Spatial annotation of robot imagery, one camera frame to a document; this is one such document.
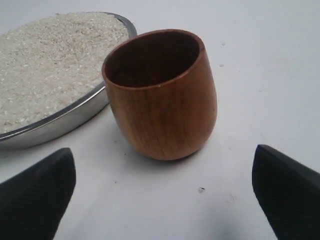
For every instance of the brown wooden cup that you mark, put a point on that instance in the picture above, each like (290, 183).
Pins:
(162, 93)

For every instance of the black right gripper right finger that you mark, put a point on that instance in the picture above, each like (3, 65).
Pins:
(288, 193)

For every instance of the steel plate of rice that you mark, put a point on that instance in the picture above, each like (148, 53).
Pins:
(50, 75)

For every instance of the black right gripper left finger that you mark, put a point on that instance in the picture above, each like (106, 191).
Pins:
(33, 202)

